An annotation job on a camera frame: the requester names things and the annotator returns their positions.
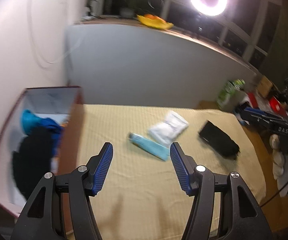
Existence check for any black knit glove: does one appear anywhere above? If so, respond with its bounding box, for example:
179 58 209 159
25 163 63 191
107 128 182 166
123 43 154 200
12 126 56 202

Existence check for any white cable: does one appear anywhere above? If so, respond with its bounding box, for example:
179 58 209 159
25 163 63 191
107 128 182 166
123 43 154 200
29 0 80 68

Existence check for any black cable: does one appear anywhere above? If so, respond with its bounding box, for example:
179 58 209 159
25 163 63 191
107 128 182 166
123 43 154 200
260 165 288 207

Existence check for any plant pot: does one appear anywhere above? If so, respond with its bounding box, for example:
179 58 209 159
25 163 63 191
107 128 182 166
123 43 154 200
120 7 135 18

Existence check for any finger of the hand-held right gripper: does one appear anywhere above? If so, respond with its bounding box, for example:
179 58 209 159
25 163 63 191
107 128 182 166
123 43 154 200
239 112 272 131
243 107 288 120

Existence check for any person's right hand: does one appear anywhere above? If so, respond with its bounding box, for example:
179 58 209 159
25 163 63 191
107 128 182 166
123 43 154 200
270 134 288 198

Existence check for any light blue cream tube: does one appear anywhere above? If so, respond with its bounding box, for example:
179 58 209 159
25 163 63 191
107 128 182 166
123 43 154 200
128 133 169 161

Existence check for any white plastic packet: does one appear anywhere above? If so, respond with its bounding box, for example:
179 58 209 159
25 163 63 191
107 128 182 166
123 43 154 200
148 110 189 146

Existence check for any red-brown storage box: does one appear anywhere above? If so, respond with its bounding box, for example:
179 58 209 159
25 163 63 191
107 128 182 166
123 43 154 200
0 86 84 218

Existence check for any green tissue pack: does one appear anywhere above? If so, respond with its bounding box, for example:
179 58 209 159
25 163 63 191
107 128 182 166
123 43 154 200
217 79 246 109

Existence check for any red box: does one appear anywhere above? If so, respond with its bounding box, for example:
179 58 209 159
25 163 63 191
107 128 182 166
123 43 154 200
269 97 288 117

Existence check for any pile of red black clothes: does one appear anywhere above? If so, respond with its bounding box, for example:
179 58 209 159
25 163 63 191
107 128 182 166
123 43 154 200
234 92 261 121

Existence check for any yellow striped table mat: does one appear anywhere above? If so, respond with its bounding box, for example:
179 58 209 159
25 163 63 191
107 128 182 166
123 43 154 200
61 104 288 240

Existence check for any black fabric pouch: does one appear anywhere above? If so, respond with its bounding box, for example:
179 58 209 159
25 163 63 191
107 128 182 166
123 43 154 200
198 120 240 158

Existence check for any brown cardboard box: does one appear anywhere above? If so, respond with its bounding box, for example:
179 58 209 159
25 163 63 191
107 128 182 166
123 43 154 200
256 76 274 98

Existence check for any yellow fruit bowl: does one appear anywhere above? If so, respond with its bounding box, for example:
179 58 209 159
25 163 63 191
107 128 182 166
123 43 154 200
136 14 174 30

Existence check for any blue cloth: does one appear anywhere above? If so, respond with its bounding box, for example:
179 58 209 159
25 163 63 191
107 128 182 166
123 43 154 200
38 117 64 157

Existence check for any white window frame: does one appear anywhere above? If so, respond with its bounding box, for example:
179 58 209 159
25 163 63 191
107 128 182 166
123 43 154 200
89 0 269 68

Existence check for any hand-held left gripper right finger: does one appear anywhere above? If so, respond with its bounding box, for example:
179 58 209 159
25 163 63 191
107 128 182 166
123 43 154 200
170 142 272 240

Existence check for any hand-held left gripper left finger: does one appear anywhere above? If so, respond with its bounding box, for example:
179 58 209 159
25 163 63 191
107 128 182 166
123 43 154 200
14 142 114 240

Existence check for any wooden windowsill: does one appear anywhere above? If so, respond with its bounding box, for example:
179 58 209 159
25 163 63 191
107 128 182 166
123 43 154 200
74 15 259 74

